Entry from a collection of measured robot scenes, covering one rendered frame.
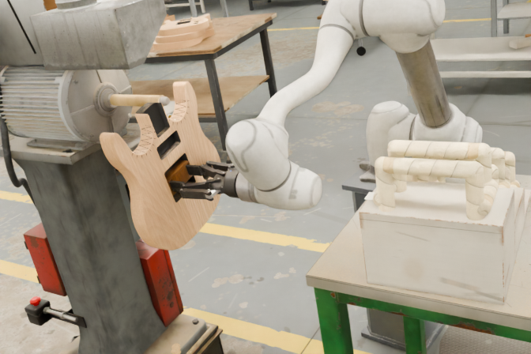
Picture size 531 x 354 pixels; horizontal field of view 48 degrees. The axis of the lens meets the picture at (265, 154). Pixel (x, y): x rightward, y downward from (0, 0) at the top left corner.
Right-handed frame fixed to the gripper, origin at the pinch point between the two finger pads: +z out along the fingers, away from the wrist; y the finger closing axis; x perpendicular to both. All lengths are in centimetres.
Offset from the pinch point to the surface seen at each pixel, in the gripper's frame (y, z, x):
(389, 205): -12, -64, 8
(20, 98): -1, 50, 25
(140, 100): 6.9, 11.3, 19.8
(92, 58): -4.4, 8.9, 37.9
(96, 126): 1.8, 26.5, 14.3
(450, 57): 352, 30, -133
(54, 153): -5.0, 41.3, 8.4
